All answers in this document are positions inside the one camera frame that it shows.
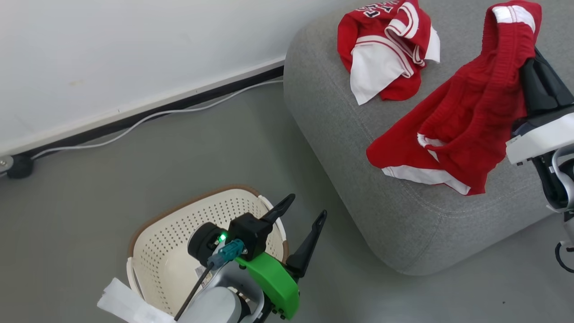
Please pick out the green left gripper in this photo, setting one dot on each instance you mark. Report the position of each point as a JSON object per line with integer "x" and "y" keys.
{"x": 273, "y": 282}

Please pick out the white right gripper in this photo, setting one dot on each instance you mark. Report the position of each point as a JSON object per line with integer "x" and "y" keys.
{"x": 538, "y": 139}

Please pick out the red basketball shorts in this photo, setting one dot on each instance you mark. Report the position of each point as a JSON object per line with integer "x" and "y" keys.
{"x": 475, "y": 103}

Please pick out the red numbered basketball jersey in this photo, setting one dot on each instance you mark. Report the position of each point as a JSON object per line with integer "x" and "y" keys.
{"x": 381, "y": 67}

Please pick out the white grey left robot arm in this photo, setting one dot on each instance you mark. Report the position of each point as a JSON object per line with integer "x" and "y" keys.
{"x": 219, "y": 305}

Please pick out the white perforated laundry basket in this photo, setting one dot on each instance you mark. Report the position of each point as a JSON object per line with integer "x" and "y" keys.
{"x": 166, "y": 242}

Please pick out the white crinkled sheet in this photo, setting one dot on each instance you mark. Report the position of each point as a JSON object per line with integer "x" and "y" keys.
{"x": 130, "y": 305}

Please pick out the black round caster foot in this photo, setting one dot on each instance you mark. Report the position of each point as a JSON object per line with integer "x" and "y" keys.
{"x": 20, "y": 167}

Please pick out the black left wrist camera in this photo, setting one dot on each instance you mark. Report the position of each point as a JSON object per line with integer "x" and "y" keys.
{"x": 249, "y": 233}

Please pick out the grey metal frame post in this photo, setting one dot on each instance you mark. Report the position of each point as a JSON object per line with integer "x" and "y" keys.
{"x": 4, "y": 162}

